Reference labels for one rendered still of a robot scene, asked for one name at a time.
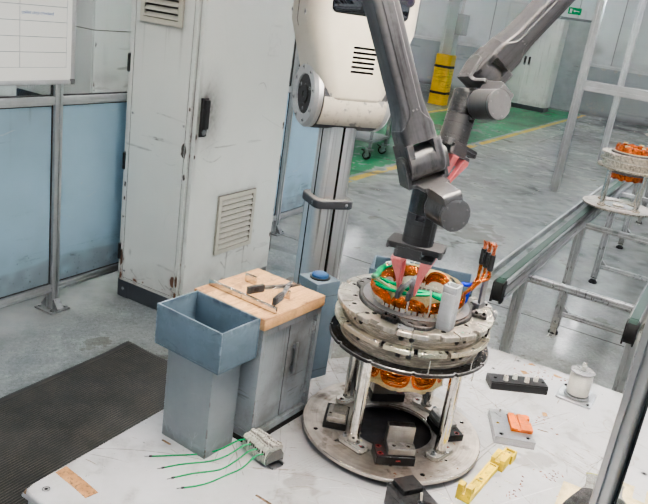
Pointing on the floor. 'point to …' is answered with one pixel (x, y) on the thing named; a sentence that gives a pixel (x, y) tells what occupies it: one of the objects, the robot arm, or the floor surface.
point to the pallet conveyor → (518, 275)
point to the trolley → (373, 140)
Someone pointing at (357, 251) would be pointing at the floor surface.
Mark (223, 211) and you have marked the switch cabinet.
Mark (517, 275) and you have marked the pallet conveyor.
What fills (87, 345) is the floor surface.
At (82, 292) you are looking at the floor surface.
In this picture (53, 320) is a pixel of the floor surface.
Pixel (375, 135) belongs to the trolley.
